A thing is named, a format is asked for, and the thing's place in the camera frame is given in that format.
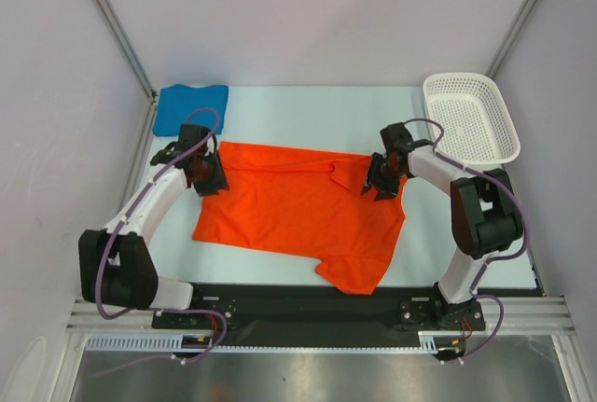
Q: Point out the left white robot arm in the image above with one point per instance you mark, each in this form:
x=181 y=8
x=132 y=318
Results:
x=117 y=272

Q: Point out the aluminium corner post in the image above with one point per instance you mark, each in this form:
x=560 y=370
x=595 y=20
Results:
x=513 y=34
x=124 y=45

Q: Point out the right aluminium corner post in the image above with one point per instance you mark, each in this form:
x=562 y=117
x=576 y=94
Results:
x=513 y=34

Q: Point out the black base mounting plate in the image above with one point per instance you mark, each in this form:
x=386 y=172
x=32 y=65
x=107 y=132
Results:
x=328 y=335

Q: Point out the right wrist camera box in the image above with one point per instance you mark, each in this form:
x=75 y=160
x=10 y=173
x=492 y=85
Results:
x=396 y=138

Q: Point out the folded blue t shirt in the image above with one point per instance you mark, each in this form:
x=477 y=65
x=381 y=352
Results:
x=181 y=104

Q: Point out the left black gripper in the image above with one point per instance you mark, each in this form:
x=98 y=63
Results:
x=218 y=181

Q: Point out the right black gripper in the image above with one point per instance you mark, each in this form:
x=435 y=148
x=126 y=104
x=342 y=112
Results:
x=379 y=178

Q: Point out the white slotted cable duct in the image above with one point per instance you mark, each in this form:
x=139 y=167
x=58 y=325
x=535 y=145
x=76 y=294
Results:
x=413 y=342

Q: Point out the left aluminium corner post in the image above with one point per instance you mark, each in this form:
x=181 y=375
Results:
x=124 y=45

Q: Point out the white plastic basket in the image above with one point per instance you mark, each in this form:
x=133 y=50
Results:
x=478 y=129

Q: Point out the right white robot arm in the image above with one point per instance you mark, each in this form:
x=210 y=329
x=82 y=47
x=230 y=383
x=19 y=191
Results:
x=486 y=217

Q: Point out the orange t shirt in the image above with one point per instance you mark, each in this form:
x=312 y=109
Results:
x=305 y=203

